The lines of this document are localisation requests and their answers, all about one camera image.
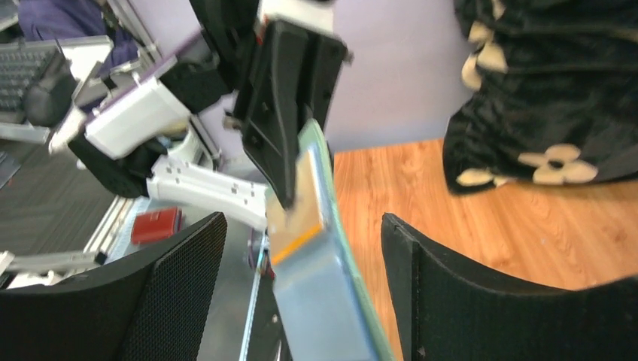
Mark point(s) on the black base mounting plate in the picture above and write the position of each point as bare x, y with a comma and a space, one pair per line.
263, 337

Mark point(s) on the person in background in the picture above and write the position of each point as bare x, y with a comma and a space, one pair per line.
58, 20

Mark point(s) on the red box on floor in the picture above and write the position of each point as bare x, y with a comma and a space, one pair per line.
153, 226

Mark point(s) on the aluminium frame rail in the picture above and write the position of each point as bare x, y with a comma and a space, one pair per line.
110, 241

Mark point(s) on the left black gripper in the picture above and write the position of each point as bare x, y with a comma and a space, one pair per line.
292, 77

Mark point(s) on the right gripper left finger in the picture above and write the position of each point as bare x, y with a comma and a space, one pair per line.
150, 305

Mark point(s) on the black floral blanket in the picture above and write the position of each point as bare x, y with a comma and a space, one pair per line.
554, 95

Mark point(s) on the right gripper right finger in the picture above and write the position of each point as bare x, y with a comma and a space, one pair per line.
450, 307

